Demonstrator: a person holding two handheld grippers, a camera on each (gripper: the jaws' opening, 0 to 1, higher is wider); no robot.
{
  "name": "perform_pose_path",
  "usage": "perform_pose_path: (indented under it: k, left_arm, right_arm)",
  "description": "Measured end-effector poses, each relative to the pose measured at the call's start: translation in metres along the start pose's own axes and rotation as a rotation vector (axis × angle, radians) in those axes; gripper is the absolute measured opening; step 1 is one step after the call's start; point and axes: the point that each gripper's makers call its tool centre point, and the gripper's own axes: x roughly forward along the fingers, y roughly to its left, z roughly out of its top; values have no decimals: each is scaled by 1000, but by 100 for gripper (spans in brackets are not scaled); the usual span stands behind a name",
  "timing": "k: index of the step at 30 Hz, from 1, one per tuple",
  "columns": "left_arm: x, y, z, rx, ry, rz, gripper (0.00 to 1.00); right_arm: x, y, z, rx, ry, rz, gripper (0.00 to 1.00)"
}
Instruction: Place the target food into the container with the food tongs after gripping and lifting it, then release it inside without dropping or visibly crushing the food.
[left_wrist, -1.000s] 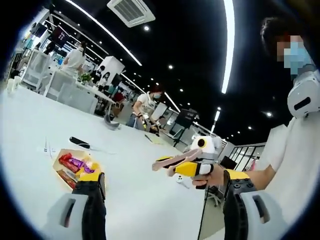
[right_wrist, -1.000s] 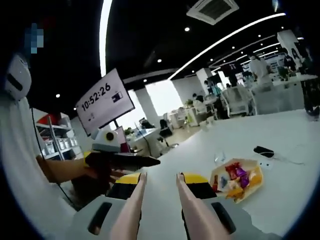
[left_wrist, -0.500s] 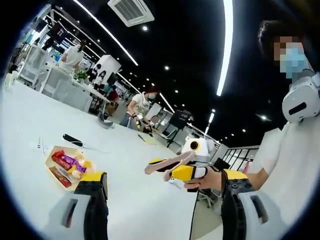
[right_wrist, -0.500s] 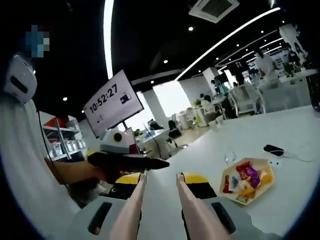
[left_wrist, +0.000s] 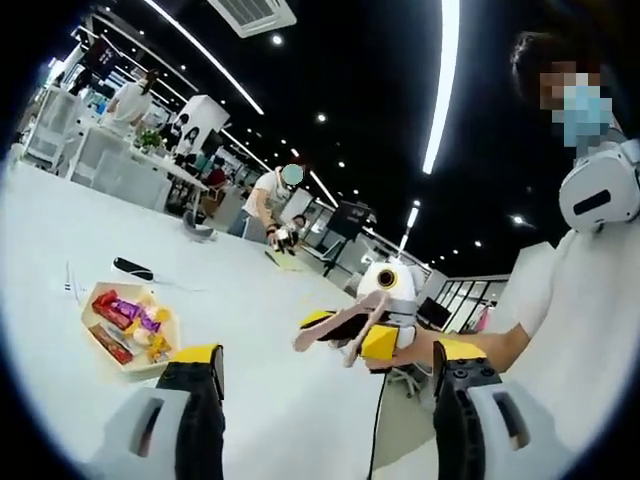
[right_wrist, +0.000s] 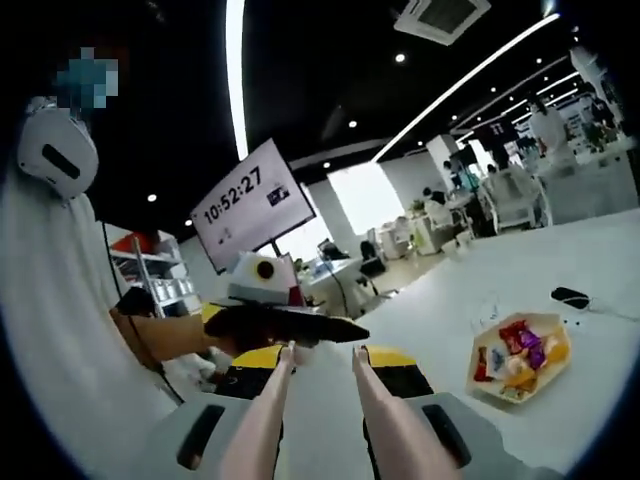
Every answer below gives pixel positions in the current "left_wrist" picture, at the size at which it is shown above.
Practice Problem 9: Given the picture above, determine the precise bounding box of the black cable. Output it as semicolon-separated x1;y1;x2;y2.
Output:
367;368;390;480

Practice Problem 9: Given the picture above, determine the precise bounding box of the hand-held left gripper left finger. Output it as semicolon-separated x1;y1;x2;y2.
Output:
102;343;227;480

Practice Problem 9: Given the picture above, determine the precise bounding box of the person's right hand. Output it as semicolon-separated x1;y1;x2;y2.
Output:
393;330;436;367

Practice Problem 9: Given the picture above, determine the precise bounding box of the cream hexagonal container tray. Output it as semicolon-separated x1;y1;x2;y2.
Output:
81;281;182;374

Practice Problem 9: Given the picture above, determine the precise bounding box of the dark hanging sign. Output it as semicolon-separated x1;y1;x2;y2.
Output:
91;37;127;77

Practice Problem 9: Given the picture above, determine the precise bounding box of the curved ceiling light strip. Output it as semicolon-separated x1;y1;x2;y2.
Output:
422;0;462;176

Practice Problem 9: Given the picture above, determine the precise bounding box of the long red food bar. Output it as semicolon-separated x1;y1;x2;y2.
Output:
91;292;120;317

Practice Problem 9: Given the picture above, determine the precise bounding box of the white worn device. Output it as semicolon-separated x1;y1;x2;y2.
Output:
558;141;640;235

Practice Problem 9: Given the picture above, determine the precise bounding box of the red-brown food packet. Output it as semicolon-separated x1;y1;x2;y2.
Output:
88;323;135;365

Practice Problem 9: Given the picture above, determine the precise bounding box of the dark grey headset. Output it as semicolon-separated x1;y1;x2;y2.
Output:
181;209;217;245

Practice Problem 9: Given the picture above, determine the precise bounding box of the orange food candy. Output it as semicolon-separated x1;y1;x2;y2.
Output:
147;335;174;364

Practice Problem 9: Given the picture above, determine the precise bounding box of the black sign board on stand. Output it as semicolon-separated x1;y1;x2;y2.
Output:
330;199;372;242

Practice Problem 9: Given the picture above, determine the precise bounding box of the clear plastic sheet with dots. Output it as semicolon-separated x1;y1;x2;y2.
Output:
60;259;85;302

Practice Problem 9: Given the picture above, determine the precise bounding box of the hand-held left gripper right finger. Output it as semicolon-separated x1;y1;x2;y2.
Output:
432;338;576;480

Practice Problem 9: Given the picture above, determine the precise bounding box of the ceiling air conditioner unit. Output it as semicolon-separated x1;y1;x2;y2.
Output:
207;0;298;39

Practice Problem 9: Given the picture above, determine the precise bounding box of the white mesh chair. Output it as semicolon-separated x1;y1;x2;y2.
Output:
25;91;82;162

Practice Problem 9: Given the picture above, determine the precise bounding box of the purple food snack packet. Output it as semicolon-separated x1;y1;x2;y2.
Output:
110;298;142;327
130;312;162;335

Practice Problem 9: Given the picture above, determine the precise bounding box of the potted plant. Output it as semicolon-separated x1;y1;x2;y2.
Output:
134;128;167;154

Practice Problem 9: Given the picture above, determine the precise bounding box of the person's head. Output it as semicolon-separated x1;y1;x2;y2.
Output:
509;29;621;151

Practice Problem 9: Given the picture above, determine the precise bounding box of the yellow-green bag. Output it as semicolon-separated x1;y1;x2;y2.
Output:
264;249;309;272

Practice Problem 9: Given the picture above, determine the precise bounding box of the operator person in white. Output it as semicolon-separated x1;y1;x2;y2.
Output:
494;219;640;456

